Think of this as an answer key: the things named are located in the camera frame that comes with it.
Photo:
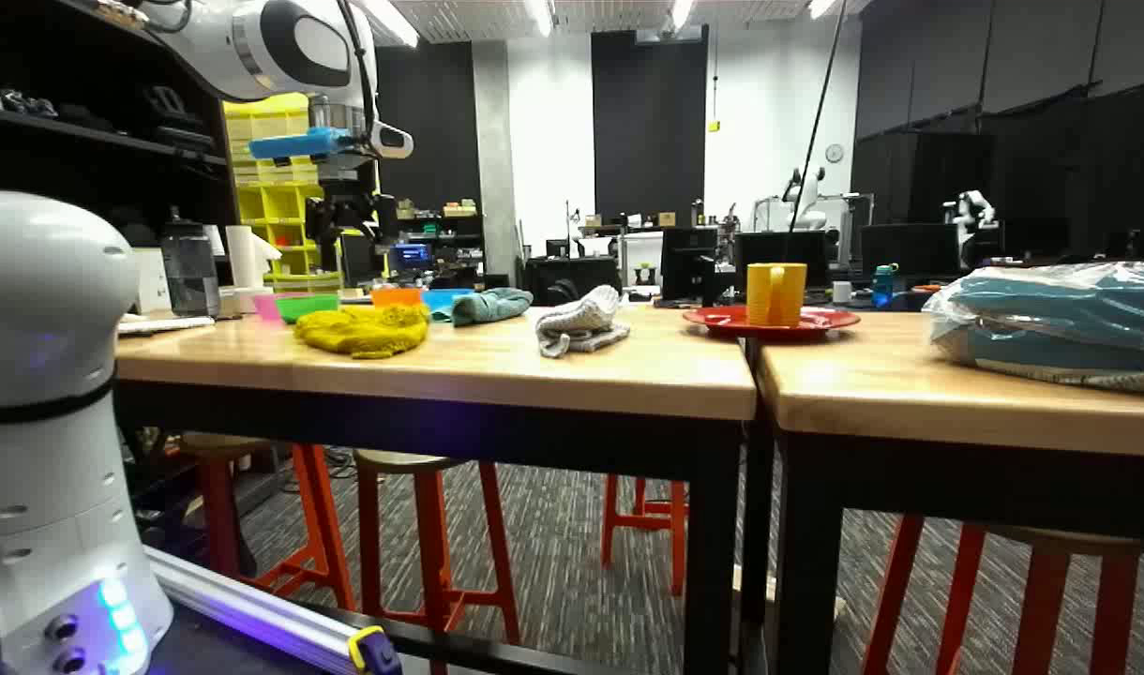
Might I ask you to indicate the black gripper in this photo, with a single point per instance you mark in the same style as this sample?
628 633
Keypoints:
344 190

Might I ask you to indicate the olive green knitted cloth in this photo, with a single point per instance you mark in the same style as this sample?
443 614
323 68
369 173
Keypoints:
363 333

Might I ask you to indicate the robot base platform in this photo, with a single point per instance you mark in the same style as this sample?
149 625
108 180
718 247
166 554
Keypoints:
255 619

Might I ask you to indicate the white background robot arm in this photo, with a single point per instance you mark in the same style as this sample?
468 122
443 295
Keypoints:
969 215

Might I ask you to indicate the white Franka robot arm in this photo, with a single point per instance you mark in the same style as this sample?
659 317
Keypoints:
46 378

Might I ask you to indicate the green plastic bowl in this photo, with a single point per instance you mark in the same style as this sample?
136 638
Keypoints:
310 304

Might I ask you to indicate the orange plastic bowl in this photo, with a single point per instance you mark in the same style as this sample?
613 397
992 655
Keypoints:
398 298

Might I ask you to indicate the yellow storage bin rack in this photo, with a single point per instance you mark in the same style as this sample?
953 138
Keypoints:
271 190

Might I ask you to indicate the pink plastic bowl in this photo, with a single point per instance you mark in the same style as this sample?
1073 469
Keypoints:
266 308

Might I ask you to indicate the blue plastic bowl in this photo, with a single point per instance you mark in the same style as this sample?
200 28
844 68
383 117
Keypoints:
443 302

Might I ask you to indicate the dark grey plastic jug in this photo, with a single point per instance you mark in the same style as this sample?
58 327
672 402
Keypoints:
193 268

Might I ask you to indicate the teal towel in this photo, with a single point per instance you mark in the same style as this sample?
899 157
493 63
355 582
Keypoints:
493 304

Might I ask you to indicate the white bucket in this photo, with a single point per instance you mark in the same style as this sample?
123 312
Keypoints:
151 282

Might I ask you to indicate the grey knitted cloth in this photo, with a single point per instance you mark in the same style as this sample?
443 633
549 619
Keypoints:
579 320

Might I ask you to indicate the black shelf unit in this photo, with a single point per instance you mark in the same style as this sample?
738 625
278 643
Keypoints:
95 124

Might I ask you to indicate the orange leg wooden stool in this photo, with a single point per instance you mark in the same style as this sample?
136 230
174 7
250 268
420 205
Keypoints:
438 550
649 518
1044 600
310 525

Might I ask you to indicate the red plate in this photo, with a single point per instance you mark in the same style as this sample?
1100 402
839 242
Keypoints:
770 323

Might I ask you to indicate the yellow mug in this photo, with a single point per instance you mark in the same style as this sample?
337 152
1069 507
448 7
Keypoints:
777 295

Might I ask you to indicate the black computer monitor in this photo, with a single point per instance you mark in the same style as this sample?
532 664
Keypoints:
784 249

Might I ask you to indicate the blue bottle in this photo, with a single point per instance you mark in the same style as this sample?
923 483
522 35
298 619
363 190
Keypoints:
888 287

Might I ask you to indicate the plastic bag of blue cloths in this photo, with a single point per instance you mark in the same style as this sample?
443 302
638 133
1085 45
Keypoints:
1060 327

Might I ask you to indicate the long wooden table black frame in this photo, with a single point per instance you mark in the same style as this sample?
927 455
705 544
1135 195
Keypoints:
470 434

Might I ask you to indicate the short wooden table black frame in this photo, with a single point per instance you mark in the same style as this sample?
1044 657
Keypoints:
969 483

